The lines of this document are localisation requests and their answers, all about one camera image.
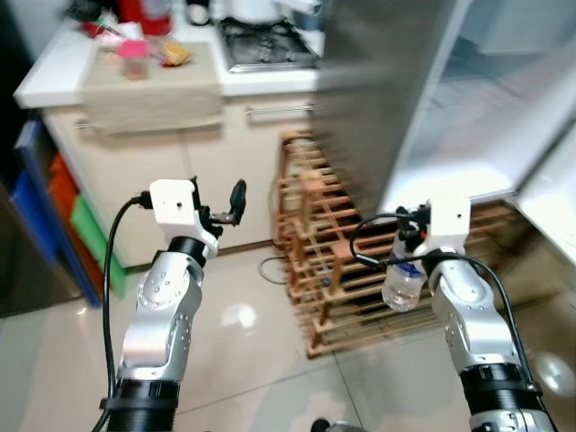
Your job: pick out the blue plastic crate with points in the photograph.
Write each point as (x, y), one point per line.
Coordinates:
(36, 207)

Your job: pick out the orange plastic bin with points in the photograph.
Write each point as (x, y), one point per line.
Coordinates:
(65, 193)

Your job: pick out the white fridge door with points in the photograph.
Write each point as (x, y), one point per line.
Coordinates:
(553, 198)

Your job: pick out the green plastic bin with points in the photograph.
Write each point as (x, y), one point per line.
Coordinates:
(94, 238)

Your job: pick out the red container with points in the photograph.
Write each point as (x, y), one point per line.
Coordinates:
(148, 13)

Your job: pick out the black stove top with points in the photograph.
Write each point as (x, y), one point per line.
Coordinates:
(265, 45)

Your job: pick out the yellow snack packet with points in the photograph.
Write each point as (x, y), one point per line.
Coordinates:
(176, 54)

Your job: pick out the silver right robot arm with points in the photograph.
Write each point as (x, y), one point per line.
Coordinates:
(468, 315)

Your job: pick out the beige cloth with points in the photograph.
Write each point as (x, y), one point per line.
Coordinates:
(153, 99)

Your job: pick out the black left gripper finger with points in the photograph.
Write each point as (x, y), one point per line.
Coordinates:
(194, 185)
(238, 200)

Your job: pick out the clear plastic water bottle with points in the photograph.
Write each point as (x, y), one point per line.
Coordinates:
(402, 286)

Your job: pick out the black robot foot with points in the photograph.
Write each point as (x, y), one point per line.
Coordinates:
(333, 427)

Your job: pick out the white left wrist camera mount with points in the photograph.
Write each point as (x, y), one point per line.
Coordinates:
(173, 200)

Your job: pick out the silver grey fridge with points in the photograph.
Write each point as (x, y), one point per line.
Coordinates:
(378, 90)

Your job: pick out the pink lidded jar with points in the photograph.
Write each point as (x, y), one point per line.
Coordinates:
(133, 56)

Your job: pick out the white pot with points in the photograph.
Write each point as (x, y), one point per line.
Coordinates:
(256, 9)

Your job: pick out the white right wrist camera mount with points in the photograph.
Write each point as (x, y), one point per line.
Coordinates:
(448, 220)

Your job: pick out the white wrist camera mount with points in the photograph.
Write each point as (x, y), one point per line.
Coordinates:
(173, 200)
(448, 220)

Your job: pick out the wooden slat rack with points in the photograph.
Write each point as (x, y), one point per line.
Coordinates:
(333, 270)

